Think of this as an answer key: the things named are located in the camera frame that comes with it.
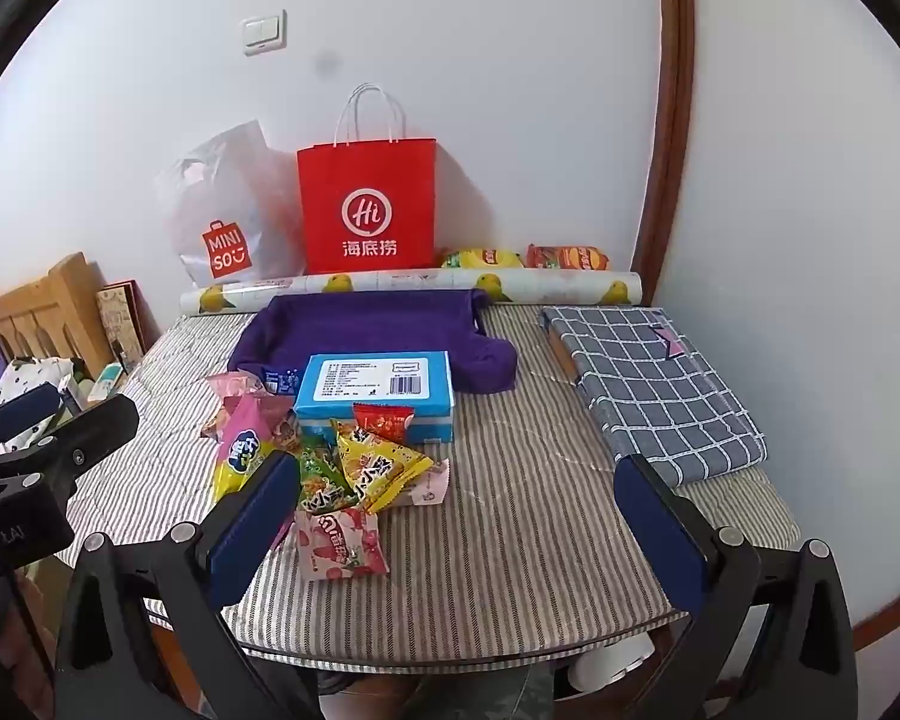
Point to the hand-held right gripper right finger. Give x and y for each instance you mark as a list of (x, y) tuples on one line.
[(660, 532)]

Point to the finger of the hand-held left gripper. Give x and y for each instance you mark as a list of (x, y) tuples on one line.
[(97, 427), (22, 405)]

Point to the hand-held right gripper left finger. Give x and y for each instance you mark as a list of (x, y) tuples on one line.
[(255, 517)]

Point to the pink and yellow snack bag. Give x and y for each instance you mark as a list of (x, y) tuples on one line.
[(244, 442)]

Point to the green snack packet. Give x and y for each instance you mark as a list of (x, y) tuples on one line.
[(322, 480)]

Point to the pink peach snack packet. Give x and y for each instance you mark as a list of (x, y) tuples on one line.
[(341, 544)]

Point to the pink candy packet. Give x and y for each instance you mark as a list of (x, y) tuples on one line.
[(225, 390)]

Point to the yellow triangular snack packet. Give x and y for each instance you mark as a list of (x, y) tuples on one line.
[(379, 469)]

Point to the dark blue snack packet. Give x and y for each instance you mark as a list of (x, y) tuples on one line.
[(285, 381)]

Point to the red snack packet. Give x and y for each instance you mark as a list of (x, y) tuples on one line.
[(382, 421)]

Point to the blue tissue pack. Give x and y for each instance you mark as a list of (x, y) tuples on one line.
[(375, 390)]

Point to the long white candy packet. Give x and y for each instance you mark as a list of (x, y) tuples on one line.
[(427, 486)]

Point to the purple cloth basket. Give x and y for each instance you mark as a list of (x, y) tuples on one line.
[(360, 326)]

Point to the white dotted cloth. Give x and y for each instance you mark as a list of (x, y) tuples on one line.
[(22, 386)]

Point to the green and white tube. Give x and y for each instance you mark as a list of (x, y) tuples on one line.
[(105, 382)]

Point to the wooden headboard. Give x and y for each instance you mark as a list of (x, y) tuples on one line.
[(37, 307)]

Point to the brown patterned box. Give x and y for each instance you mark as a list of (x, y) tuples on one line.
[(120, 326)]

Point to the striped table cloth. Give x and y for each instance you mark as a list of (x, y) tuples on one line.
[(525, 525)]

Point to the folded grey checked cloth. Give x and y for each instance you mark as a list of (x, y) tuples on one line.
[(645, 390)]

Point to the white bucket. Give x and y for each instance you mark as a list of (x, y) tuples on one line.
[(607, 667)]

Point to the white plastic bag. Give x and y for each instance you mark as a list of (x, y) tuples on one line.
[(225, 202)]

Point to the fruit-print paper roll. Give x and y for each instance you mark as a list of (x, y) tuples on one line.
[(420, 283)]

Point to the orange chips bag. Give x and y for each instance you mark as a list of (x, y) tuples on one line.
[(570, 258)]

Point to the yellow chips bag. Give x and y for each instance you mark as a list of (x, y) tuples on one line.
[(484, 259)]

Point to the red paper bag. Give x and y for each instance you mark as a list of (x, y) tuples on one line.
[(367, 202)]

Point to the wooden door frame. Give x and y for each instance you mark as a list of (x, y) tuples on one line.
[(667, 127)]

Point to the white light switch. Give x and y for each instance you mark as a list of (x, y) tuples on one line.
[(264, 33)]

